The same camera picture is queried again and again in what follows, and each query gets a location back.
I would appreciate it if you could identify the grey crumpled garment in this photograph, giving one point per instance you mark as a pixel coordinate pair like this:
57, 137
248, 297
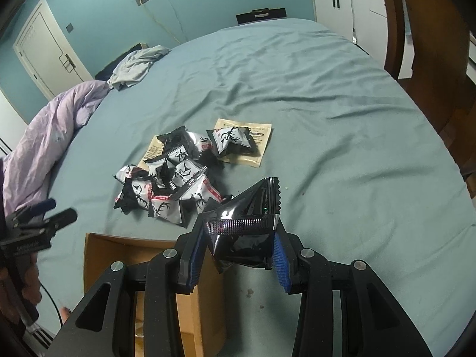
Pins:
133, 68

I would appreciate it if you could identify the white cabinet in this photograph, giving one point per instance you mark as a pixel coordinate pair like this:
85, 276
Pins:
362, 22

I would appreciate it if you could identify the beige packet left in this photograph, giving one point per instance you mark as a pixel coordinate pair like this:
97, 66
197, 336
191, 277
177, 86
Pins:
154, 149

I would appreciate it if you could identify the beige packet right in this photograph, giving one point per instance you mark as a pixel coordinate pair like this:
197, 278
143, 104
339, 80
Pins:
258, 136

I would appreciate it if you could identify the person left hand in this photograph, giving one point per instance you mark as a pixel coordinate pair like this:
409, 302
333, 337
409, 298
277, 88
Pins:
30, 291

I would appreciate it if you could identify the wooden chair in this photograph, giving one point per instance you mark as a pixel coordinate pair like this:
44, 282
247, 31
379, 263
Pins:
439, 85

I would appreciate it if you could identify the black bag at bed end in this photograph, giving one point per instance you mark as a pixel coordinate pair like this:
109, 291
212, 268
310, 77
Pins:
260, 15

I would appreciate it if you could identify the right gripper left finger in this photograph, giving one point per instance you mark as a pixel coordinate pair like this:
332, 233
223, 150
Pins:
192, 248

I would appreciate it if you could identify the white door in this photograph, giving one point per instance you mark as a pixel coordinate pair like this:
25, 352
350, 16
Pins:
47, 55

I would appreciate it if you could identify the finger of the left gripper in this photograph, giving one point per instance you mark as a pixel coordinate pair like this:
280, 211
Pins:
34, 210
61, 220

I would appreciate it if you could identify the teal bed sheet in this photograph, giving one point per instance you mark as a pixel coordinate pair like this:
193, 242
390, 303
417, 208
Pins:
363, 174

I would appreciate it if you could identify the lilac duvet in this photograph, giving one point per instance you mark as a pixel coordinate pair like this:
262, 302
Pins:
28, 168

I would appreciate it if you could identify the snack packet on beige packet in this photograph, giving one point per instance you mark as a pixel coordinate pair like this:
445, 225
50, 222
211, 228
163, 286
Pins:
232, 140

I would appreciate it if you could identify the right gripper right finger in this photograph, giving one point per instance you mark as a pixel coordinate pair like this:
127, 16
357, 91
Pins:
286, 262

